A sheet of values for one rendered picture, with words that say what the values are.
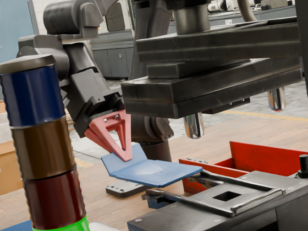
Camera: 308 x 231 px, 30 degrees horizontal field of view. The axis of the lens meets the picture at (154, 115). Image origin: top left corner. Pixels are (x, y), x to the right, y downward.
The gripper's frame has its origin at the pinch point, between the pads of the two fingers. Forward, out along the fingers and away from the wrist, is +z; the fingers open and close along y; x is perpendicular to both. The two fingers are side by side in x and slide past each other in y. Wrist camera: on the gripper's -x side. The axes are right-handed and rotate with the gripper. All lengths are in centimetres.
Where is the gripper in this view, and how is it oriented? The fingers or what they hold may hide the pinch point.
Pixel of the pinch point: (125, 156)
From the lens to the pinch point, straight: 88.5
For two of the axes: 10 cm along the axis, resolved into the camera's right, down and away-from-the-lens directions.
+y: 3.8, -4.5, -8.1
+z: 4.7, 8.4, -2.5
